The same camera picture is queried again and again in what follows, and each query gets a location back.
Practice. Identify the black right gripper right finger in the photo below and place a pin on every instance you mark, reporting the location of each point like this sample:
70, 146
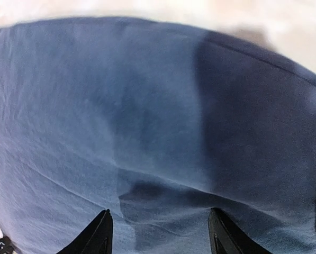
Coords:
227, 238

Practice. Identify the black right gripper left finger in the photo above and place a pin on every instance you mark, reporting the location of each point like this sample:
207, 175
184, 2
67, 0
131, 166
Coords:
96, 238

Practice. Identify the navy blue garment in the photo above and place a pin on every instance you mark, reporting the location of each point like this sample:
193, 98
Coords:
158, 123

